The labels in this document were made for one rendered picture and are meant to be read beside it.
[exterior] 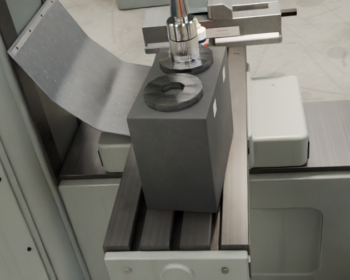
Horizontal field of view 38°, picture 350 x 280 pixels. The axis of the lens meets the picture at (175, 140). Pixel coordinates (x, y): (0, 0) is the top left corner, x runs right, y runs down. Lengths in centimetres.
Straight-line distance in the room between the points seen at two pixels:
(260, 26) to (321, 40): 216
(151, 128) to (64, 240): 73
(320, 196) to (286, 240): 18
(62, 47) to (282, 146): 57
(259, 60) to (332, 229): 202
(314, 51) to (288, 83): 196
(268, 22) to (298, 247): 59
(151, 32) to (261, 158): 42
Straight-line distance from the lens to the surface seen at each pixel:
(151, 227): 82
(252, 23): 129
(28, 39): 118
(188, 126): 72
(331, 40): 343
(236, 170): 90
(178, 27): 80
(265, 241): 138
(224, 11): 127
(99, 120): 118
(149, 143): 75
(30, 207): 132
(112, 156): 122
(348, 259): 144
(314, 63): 317
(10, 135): 119
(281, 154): 118
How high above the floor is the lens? 155
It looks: 36 degrees down
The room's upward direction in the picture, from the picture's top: 9 degrees counter-clockwise
